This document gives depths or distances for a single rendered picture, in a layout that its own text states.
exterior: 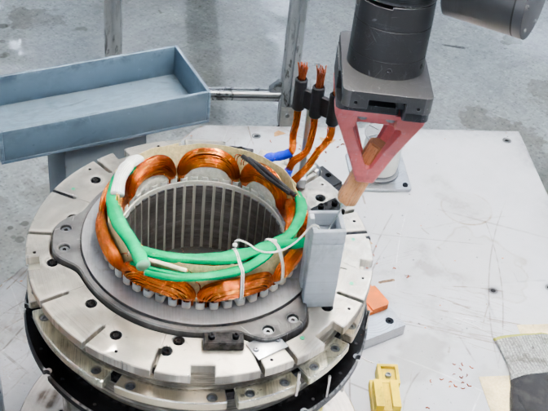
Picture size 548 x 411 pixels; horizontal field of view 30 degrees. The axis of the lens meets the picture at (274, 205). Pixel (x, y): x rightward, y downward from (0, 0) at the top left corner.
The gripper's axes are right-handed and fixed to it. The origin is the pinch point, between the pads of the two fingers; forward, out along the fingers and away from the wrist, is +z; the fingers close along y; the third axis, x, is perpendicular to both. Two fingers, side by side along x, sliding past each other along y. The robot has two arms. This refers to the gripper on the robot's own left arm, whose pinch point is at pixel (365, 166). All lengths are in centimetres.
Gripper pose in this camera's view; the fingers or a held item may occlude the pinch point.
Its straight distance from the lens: 81.5
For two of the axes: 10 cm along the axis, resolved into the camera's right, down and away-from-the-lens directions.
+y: 0.3, -5.6, 8.3
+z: -1.1, 8.2, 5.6
